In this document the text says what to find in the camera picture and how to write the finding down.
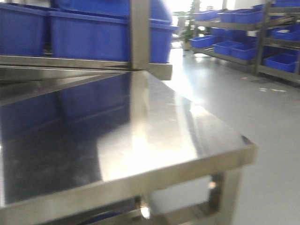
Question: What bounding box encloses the blue bin left on rack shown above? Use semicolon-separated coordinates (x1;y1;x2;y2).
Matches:
0;3;51;57

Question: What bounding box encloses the steel shelf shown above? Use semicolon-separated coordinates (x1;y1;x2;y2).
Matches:
253;0;300;85
191;7;262;66

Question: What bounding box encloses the blue bin middle shelf front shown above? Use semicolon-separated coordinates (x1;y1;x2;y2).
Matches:
189;35;218;48

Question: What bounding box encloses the green potted plant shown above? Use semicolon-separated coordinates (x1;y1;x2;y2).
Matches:
183;0;201;44

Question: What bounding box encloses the blue bin with white item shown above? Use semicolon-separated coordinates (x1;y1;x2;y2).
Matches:
272;23;300;41

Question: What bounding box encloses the blue bin on rack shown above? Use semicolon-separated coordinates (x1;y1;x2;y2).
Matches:
0;3;51;57
48;10;180;63

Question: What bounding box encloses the far steel shelf left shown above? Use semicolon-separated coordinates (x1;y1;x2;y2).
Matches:
191;7;262;66

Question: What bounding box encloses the steel rack near table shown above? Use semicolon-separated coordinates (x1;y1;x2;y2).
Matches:
0;0;173;83

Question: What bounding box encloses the tilted blue bin on top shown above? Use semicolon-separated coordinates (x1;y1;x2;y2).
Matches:
50;0;172;22

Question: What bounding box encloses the blue bin right on rack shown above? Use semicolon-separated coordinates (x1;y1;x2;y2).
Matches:
48;10;180;63

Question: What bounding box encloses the blue bin lower right shelf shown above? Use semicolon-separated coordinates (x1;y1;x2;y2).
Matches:
263;53;297;73

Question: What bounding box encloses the blue bin shelf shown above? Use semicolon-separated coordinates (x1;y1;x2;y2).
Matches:
212;41;241;55
218;8;263;24
231;43;256;60
263;53;297;73
189;35;218;48

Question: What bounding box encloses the blue bin top shelf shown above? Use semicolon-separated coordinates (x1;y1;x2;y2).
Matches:
218;8;263;24

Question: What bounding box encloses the far steel shelf right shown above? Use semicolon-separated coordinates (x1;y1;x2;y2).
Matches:
253;0;300;85

